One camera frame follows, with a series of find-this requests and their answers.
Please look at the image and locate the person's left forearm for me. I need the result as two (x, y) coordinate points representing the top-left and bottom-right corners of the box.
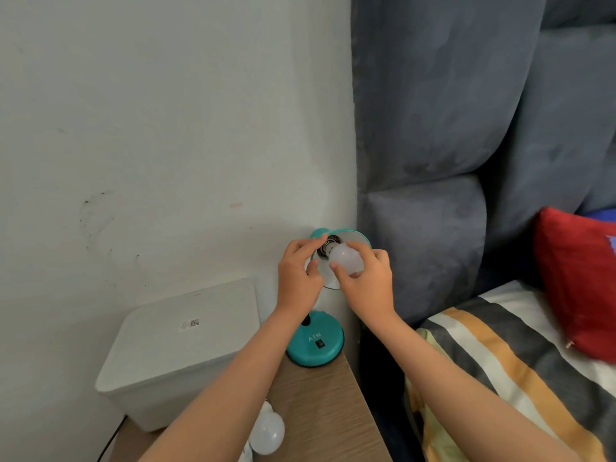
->
(137, 308), (307, 462)

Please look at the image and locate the person's right forearm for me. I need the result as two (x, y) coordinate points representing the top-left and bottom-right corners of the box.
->
(360, 311), (585, 462)

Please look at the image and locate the person's left hand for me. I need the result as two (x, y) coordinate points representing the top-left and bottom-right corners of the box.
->
(275, 236), (329, 322)

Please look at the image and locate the teal desk lamp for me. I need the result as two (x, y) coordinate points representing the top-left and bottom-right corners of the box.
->
(285, 228), (372, 367)

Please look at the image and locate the red pillow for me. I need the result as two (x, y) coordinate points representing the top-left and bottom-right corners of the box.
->
(533, 207), (616, 364)

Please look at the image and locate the white lidded storage box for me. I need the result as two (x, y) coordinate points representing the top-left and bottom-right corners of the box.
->
(95, 278), (261, 432)

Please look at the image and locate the black cable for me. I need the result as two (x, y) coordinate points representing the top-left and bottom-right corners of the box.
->
(98, 415), (129, 462)

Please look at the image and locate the blue pillow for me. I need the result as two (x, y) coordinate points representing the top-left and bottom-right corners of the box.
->
(580, 208), (616, 224)

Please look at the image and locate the person's right hand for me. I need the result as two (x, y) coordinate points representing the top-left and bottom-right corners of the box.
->
(329, 241), (397, 329)

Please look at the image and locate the grey upholstered headboard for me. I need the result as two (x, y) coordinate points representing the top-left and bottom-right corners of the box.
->
(350, 0), (616, 328)

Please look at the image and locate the striped bed sheet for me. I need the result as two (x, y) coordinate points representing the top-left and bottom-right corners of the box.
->
(403, 280), (616, 462)

